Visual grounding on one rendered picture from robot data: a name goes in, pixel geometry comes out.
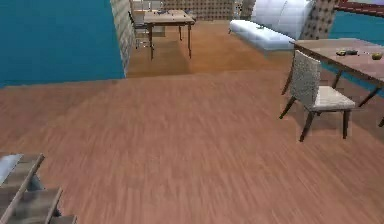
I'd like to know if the small brown wooden table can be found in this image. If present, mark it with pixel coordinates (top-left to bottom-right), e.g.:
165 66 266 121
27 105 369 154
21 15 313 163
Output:
142 9 197 61

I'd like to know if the grey metal chair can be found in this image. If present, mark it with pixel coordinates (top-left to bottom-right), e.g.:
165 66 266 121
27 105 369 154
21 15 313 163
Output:
128 9 152 50

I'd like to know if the beige upholstered chair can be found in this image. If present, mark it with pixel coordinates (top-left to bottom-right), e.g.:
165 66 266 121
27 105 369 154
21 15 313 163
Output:
279 49 357 143

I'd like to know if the white tufted sofa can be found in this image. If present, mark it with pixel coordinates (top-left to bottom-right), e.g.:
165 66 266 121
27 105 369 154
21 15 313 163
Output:
228 0 314 52

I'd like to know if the brown wooden dining table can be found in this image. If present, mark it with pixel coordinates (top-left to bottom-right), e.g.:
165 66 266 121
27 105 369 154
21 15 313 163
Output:
293 37 384 128

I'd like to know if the brown wooden slatted shelf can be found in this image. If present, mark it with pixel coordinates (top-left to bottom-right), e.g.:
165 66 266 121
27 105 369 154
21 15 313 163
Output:
0 152 78 224

